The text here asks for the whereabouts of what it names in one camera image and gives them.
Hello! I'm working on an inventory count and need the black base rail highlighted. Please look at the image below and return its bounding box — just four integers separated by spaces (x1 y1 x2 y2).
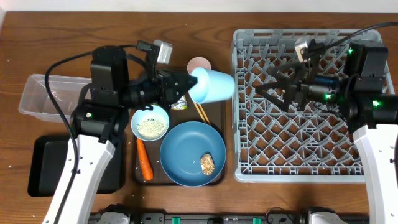
88 204 370 224

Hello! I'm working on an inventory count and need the black waste tray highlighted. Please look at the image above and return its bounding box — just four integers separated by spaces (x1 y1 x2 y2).
27 135 125 197

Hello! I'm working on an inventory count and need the grey dishwasher rack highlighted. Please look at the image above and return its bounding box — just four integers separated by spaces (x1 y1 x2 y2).
230 28 396 184

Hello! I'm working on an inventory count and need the white rice pile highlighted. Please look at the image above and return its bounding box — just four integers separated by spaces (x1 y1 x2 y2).
137 118 167 140

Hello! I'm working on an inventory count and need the clear plastic bin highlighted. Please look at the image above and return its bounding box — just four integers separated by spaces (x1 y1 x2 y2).
18 73 94 123

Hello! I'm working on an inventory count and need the wooden chopstick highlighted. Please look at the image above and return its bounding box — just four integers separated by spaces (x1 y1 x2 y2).
193 103 210 125
197 104 211 125

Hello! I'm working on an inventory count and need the dark blue plate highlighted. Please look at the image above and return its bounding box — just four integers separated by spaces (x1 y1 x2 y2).
160 121 226 187

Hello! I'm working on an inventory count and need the pink plastic cup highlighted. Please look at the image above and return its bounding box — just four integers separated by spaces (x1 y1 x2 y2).
187 57 211 74

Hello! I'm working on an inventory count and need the brown mushroom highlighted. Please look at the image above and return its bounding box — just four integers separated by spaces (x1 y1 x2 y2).
200 154 215 175

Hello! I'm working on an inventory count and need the orange carrot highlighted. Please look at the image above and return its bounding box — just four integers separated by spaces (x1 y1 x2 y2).
136 138 154 181

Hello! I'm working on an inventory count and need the dark brown serving tray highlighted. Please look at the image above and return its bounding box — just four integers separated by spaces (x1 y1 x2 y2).
131 96 226 187

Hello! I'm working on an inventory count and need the light blue plastic cup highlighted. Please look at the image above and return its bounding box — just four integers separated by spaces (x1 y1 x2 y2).
188 67 235 104

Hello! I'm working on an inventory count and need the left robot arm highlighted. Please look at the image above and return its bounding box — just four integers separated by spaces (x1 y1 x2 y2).
44 41 198 223

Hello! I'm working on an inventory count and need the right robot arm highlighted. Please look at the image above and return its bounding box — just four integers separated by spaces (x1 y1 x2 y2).
255 40 397 223

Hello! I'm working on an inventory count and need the yellow green snack wrapper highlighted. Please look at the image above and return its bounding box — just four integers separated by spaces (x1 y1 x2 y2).
171 95 188 110

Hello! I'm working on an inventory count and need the light blue rice bowl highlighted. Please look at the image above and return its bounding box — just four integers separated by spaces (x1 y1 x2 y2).
131 105 170 141

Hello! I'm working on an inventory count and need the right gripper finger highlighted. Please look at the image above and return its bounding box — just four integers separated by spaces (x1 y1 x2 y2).
255 82 289 112
266 61 300 81

